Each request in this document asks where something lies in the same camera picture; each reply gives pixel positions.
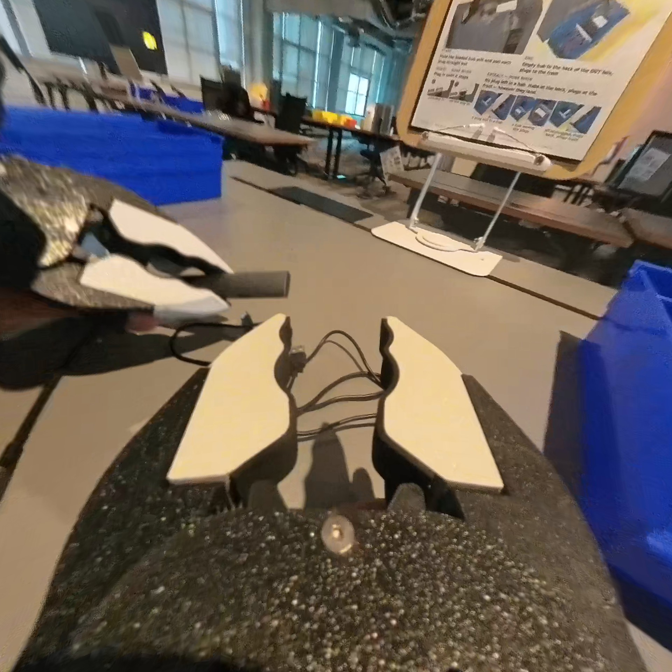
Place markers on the grey USB hub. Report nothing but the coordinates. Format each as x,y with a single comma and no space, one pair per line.
252,284

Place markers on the printed instruction sheet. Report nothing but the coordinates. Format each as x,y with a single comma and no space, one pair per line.
525,78

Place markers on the blue bin with divider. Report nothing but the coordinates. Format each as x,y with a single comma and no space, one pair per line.
619,420

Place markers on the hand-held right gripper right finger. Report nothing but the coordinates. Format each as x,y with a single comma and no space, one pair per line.
441,425

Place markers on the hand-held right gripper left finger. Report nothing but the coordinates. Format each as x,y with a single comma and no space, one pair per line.
231,420

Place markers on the black framed display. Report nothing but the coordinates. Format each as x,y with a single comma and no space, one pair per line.
645,162

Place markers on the printed paper sign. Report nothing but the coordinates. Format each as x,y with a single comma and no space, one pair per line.
391,160

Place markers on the blue plastic bin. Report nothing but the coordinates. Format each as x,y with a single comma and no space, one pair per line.
131,157

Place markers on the small blue bin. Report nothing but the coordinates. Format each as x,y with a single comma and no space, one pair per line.
178,102

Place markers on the yellow plastic bin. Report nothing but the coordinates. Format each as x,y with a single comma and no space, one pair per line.
336,118

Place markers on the wooden display board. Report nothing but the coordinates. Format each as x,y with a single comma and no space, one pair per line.
417,78

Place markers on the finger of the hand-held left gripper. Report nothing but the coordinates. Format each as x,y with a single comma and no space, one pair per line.
147,288
152,231

